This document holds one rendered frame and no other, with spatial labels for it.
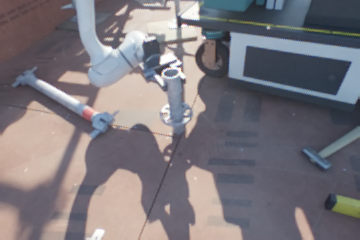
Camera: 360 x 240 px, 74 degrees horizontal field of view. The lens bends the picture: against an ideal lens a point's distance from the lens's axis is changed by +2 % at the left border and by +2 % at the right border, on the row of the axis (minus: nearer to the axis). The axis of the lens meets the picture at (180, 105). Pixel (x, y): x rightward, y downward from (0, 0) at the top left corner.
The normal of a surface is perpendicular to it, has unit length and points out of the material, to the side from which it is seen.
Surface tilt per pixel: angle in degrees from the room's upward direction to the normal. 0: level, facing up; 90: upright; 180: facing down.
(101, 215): 0
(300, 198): 0
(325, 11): 90
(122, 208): 0
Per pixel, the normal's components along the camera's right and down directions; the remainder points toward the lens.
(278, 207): -0.08, -0.74
